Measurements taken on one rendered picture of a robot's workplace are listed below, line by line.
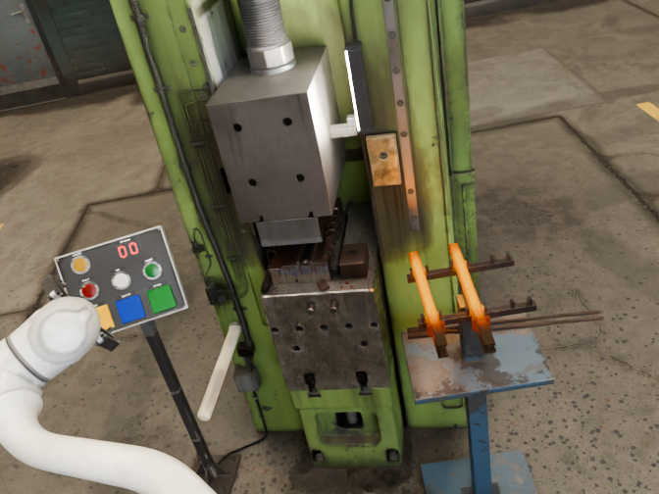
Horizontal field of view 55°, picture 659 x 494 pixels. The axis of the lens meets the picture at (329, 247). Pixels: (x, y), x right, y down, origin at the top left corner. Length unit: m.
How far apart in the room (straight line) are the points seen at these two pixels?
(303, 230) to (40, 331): 1.10
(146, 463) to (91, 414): 2.44
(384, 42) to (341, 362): 1.08
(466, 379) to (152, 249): 1.05
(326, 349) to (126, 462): 1.33
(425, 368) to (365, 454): 0.76
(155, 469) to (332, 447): 1.71
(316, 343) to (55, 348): 1.27
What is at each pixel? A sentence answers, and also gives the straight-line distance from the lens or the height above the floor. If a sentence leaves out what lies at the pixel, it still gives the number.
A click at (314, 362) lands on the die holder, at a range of 2.29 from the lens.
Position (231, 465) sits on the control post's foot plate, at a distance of 2.87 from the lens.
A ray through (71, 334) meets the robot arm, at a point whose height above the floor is 1.57.
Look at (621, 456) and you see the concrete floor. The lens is 2.77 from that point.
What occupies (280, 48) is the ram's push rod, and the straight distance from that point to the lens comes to 1.99.
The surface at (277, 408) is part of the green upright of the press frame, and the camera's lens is 2.81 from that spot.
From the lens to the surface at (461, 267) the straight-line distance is 1.89.
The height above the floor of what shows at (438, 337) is 1.05.
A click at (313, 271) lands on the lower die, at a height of 0.96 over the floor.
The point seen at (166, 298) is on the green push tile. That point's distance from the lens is 2.10.
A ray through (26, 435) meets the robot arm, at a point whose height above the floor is 1.48.
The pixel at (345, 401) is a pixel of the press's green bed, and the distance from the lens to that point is 2.42.
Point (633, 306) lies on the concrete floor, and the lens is 3.41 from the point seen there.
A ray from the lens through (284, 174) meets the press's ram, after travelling 1.92.
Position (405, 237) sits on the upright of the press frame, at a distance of 2.16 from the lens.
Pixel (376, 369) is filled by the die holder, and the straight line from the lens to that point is 2.28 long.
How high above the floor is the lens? 2.16
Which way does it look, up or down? 33 degrees down
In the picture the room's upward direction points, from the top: 12 degrees counter-clockwise
